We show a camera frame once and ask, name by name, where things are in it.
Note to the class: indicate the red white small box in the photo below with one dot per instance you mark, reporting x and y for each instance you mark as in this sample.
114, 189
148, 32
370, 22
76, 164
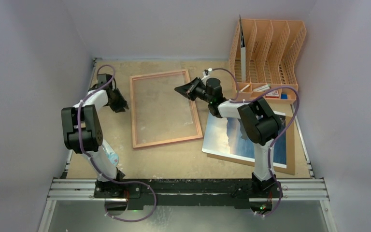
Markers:
273, 94

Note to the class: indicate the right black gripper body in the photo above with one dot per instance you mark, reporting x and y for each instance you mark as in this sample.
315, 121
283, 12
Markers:
192, 91

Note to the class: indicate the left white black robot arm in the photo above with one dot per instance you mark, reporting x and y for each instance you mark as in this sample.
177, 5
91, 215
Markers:
82, 132

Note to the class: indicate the pink wooden picture frame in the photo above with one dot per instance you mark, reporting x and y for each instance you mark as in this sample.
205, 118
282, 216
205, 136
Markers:
166, 142

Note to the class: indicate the brown frame backing board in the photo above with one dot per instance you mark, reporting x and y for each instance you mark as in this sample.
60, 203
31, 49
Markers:
290, 144

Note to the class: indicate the orange plastic file organizer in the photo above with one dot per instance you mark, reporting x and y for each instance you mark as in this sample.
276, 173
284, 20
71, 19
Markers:
272, 49

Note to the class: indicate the white red glue stick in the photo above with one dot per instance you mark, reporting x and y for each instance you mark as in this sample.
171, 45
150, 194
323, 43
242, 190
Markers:
262, 88

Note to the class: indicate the blue landscape photo print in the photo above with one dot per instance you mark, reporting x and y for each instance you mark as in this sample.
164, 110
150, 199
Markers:
227, 137

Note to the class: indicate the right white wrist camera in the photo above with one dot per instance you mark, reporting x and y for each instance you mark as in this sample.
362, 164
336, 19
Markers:
206, 75

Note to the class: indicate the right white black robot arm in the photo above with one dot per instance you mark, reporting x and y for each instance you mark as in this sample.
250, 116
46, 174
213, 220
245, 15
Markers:
258, 123

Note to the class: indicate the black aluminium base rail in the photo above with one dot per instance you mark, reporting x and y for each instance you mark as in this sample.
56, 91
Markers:
238, 193

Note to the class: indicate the white folder in organizer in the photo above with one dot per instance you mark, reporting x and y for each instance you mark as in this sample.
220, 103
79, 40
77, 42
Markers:
242, 52

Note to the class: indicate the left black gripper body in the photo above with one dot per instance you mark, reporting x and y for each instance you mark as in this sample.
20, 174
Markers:
117, 96

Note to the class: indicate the blue tape dispenser pack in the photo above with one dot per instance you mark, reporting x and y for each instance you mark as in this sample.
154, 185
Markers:
110, 153

